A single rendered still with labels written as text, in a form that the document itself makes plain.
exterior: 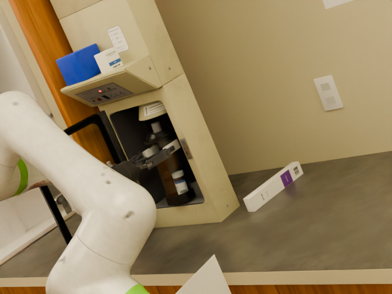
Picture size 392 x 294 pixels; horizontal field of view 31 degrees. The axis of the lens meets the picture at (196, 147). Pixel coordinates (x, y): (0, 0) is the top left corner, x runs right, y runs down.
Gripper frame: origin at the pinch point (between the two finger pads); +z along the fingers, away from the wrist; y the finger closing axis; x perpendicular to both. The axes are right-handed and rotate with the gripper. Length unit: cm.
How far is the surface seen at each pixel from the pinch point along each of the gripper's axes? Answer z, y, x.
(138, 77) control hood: -10.7, -13.9, -25.8
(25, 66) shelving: 38, 102, -39
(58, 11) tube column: -3, 16, -53
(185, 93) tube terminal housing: 4.7, -14.2, -14.8
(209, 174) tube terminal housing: 0.3, -14.2, 11.3
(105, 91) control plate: -9.9, 2.9, -24.6
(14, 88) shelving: 39, 119, -31
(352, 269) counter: -33, -76, 27
